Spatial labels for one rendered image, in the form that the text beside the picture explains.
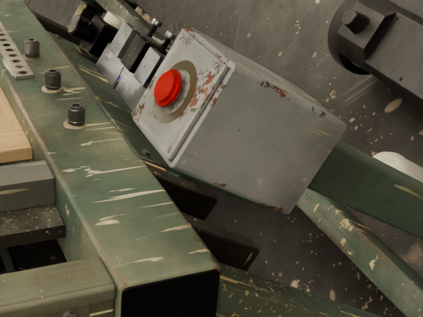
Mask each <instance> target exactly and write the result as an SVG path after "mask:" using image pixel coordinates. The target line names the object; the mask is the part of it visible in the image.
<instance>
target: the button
mask: <svg viewBox="0 0 423 317"><path fill-rule="evenodd" d="M182 84H183V82H182V77H181V74H180V72H179V71H177V70H175V69H171V70H168V71H167V72H165V73H163V74H162V75H161V76H160V77H159V79H158V81H157V83H156V85H155V88H154V98H155V103H156V104H157V105H158V106H160V107H166V106H168V105H170V104H172V103H173V102H174V101H175V100H176V99H177V98H178V96H179V94H180V92H181V89H182Z"/></svg>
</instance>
